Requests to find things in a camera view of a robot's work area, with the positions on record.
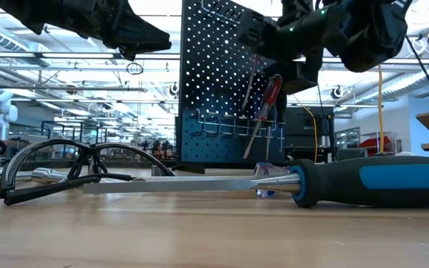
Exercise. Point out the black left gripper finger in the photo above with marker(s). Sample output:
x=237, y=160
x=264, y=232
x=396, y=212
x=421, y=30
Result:
x=151, y=39

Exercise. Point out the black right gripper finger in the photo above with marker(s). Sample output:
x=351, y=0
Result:
x=259, y=31

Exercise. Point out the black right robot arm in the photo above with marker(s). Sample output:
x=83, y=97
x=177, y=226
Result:
x=374, y=33

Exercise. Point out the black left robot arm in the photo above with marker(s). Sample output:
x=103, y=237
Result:
x=50, y=15

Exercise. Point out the black metal pegboard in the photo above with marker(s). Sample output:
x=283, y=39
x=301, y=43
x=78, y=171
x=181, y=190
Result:
x=188, y=44

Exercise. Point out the black plastic pegboard bin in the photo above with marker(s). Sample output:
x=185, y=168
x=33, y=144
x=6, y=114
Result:
x=296, y=83

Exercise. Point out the black cabinet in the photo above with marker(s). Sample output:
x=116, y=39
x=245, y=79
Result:
x=300, y=130

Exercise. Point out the red storage bin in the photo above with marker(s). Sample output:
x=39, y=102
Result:
x=376, y=145

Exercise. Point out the black and blue large screwdriver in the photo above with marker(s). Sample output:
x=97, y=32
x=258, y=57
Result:
x=348, y=182

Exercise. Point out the silver deep socket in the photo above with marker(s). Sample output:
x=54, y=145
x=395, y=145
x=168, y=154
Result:
x=48, y=175

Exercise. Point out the black safety glasses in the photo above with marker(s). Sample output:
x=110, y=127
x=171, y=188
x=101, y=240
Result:
x=43, y=190

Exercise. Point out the chrome pegboard hook rail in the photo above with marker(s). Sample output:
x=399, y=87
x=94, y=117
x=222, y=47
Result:
x=220, y=13

